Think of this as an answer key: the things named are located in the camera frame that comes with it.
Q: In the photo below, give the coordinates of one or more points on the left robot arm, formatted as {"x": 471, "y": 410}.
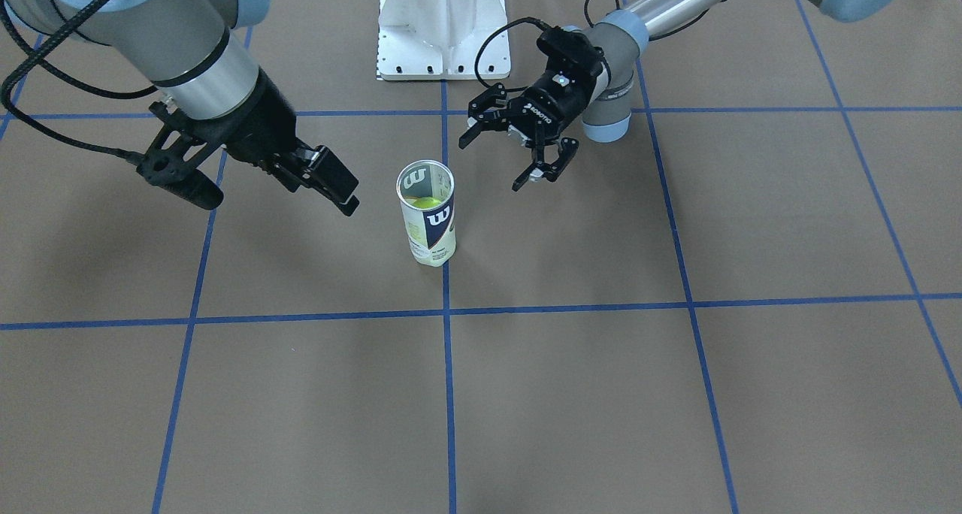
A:
{"x": 623, "y": 35}

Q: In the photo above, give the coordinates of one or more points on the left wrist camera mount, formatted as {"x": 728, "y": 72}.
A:
{"x": 570, "y": 53}

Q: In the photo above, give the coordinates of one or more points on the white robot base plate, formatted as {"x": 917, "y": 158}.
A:
{"x": 442, "y": 40}

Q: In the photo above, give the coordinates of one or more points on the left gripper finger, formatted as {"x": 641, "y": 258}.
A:
{"x": 493, "y": 111}
{"x": 540, "y": 169}

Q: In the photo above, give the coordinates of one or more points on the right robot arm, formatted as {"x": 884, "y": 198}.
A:
{"x": 214, "y": 94}

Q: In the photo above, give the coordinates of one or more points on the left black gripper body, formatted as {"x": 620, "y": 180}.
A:
{"x": 555, "y": 103}

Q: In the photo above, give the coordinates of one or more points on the clear tennis ball can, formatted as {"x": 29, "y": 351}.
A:
{"x": 431, "y": 233}

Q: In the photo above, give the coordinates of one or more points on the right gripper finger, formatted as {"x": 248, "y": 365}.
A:
{"x": 322, "y": 171}

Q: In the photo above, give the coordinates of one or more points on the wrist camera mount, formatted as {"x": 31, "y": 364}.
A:
{"x": 173, "y": 158}
{"x": 570, "y": 53}

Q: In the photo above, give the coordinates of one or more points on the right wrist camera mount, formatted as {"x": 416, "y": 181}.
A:
{"x": 173, "y": 158}

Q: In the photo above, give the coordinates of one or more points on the yellow tennis ball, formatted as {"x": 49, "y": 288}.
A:
{"x": 428, "y": 203}

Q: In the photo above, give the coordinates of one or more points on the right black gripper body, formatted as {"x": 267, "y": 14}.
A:
{"x": 259, "y": 129}

